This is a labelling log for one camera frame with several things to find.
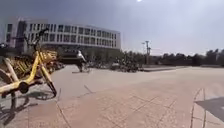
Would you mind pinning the row of parked bicycles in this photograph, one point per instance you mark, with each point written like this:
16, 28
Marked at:
126, 66

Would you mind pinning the beige stone paved plaza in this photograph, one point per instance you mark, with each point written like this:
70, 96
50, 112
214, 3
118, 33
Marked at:
116, 96

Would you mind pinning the person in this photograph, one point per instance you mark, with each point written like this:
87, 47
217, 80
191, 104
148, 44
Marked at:
80, 56

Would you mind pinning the pole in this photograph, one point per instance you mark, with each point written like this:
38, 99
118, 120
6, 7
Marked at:
147, 50

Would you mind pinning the white building with window rows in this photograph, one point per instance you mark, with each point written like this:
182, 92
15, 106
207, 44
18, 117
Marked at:
66, 35

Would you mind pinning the row of yellow bicycles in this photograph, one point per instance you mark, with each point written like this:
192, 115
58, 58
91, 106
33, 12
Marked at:
50, 56

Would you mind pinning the yellow bicycle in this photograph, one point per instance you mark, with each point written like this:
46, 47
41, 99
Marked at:
35, 68

